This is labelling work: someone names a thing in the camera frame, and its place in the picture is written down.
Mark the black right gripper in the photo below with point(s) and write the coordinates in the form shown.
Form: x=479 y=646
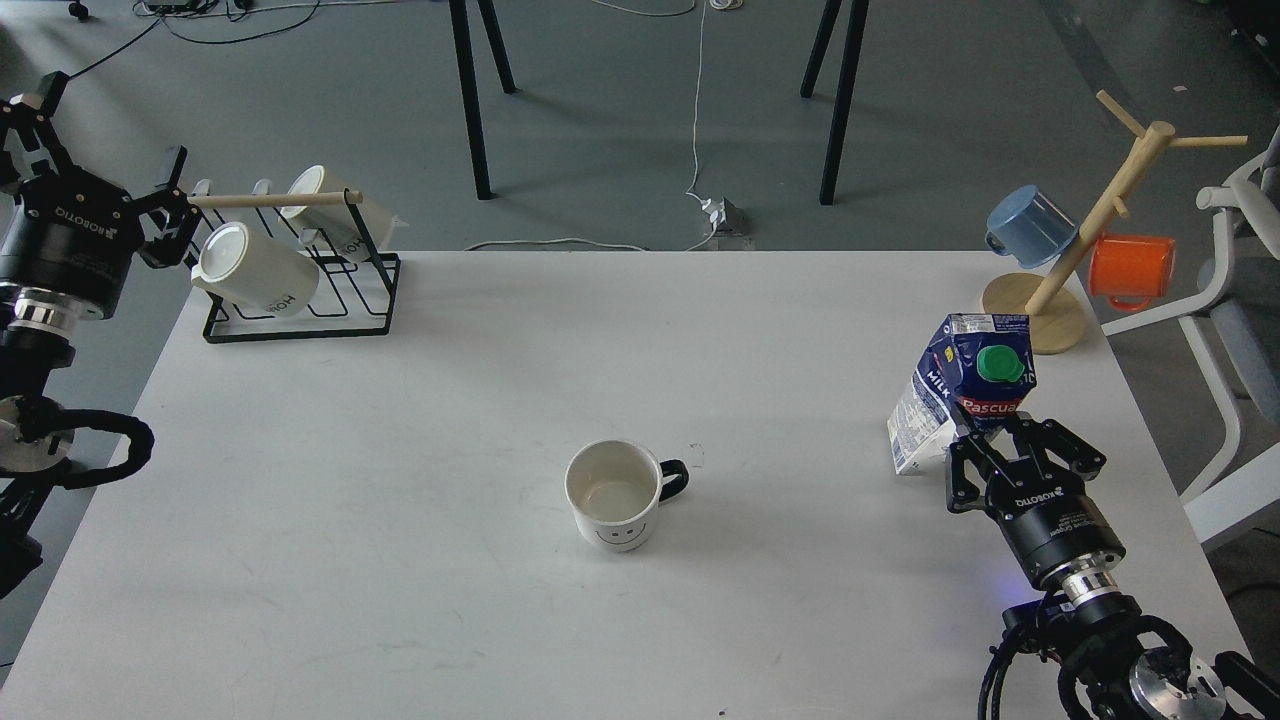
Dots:
x=1040 y=505

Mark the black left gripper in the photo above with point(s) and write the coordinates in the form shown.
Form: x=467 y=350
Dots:
x=72 y=232

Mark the blue milk carton green cap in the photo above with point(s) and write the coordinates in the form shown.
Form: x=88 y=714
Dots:
x=983 y=363

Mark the white mug black handle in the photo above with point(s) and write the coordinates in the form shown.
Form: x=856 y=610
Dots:
x=615 y=487

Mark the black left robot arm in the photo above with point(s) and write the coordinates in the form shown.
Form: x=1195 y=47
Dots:
x=46 y=445

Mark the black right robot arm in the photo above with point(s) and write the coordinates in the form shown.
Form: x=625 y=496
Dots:
x=1115 y=662

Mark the orange cup on tree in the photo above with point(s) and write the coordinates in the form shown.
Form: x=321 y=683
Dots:
x=1131 y=270

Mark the blue cup on tree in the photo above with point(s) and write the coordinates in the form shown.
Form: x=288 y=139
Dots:
x=1029 y=227

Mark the white mug on rack front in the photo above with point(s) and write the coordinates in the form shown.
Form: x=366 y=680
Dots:
x=255 y=271

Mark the white mug on rack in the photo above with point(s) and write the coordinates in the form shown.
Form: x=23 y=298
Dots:
x=335 y=220
x=255 y=271

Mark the wooden mug tree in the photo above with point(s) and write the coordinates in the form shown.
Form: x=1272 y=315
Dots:
x=1057 y=318

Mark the white mug on rack back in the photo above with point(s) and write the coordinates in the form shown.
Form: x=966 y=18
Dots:
x=335 y=220

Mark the white office chair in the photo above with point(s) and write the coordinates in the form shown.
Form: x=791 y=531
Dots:
x=1230 y=325

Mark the white power adapter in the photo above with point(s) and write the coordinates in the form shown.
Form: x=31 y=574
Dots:
x=724 y=218

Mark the black table leg left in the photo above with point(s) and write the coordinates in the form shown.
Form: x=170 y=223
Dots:
x=465 y=59

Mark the black table leg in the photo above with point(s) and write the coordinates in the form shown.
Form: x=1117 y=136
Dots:
x=465 y=59
x=849 y=65

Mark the black table leg right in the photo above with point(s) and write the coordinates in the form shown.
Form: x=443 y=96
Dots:
x=849 y=65

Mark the black wire mug rack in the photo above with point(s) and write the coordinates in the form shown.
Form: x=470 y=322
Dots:
x=351 y=300

